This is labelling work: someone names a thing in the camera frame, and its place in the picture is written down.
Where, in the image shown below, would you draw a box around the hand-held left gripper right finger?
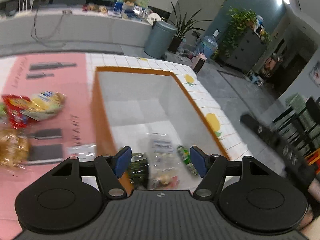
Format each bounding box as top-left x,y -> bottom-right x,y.
189,145 -> 272,198

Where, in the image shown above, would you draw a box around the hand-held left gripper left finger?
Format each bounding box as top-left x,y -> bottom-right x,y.
50,145 -> 132,198

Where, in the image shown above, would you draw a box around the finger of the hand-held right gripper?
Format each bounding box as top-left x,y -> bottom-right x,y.
240,114 -> 291,161

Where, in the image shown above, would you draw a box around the green candy roll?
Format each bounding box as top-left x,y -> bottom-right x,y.
177,145 -> 200,177

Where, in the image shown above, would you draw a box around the black yellow snack packet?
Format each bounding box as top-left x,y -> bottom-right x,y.
126,152 -> 150,190

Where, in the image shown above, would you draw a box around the clear bag of brown candies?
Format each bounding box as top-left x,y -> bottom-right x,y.
149,154 -> 181,189

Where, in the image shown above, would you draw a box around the small grey white packet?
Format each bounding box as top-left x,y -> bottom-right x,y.
149,133 -> 176,155

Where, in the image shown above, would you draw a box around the orange cardboard box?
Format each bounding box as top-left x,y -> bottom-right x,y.
91,66 -> 229,198

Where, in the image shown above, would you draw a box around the fries snack packet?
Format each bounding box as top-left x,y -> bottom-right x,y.
24,91 -> 67,121

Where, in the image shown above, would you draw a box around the clear yellow noodle bag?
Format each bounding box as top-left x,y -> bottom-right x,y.
0,129 -> 31,167

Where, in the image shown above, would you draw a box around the red snack packet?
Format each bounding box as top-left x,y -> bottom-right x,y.
2,94 -> 32,128

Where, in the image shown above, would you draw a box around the pile of small snacks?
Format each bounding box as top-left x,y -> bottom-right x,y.
82,3 -> 108,13

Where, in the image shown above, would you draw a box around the person's right hand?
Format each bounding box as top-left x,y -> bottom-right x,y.
299,174 -> 320,232

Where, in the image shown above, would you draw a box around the black dining chairs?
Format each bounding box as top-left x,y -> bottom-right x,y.
271,96 -> 320,153

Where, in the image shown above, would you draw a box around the white flat packet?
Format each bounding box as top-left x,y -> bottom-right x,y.
66,144 -> 97,157

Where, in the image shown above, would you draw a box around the pink printed mat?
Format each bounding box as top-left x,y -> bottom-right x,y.
0,52 -> 100,232

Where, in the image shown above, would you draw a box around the pink small appliance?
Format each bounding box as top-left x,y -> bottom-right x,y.
192,53 -> 207,73

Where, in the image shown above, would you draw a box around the white checked tablecloth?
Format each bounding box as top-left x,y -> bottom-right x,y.
0,52 -> 245,190

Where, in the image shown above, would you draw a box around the blue water bottle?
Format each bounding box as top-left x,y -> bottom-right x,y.
197,30 -> 218,60

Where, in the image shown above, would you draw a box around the grey cabinet with plants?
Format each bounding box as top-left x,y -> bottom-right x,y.
219,7 -> 272,60

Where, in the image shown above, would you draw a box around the grey trash bin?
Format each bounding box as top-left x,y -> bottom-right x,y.
144,21 -> 177,59

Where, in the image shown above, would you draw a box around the long leaf potted plant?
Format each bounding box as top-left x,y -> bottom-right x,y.
167,1 -> 213,54

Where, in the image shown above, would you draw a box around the grey television console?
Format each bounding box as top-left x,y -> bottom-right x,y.
0,0 -> 155,53

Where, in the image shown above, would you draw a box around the white router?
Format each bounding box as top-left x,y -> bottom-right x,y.
16,0 -> 33,13

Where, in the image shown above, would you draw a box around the wall poster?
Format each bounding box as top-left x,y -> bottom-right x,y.
310,61 -> 320,87

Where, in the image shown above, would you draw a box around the black cable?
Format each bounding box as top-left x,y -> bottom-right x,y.
30,7 -> 50,46
45,12 -> 67,47

